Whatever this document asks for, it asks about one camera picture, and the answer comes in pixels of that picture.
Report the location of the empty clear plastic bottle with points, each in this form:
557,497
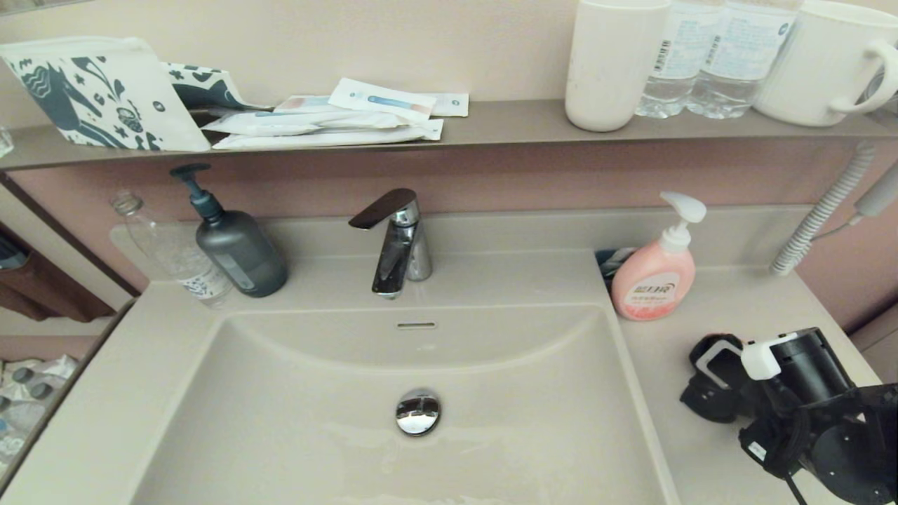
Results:
175,259

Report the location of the brown wall shelf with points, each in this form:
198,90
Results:
505,119

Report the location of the chrome faucet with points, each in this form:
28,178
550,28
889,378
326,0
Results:
403,245

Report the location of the white ribbed mug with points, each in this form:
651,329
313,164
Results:
814,63

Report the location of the white hair dryer handset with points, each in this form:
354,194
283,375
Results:
877,196

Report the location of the chrome drain stopper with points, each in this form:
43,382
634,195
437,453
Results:
417,412

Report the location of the pink soap pump bottle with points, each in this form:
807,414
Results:
652,280

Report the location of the clear labelled water bottle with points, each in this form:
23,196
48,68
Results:
673,70
736,63

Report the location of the shrink-wrapped water bottle pack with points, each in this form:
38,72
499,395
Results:
31,400

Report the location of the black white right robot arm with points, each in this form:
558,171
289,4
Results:
842,456

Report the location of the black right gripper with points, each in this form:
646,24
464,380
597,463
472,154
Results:
754,400

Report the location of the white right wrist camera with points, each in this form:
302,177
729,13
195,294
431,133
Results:
761,361

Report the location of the small white sachet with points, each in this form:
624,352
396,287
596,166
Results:
449,105

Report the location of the long white sachet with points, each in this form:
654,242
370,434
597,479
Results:
337,137
280,123

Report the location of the beige sink basin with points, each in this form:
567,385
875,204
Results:
316,421

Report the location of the white tumbler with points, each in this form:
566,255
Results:
610,70

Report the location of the large white patterned pouch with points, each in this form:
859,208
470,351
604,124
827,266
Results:
84,98

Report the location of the dark packet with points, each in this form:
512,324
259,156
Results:
610,261

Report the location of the pale pink sachet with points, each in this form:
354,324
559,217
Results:
302,104

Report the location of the white toothbrush packet blue print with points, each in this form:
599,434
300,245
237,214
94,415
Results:
382,99

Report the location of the dark grey pump bottle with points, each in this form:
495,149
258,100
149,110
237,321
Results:
242,256

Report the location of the small white patterned pouch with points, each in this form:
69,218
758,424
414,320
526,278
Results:
210,88

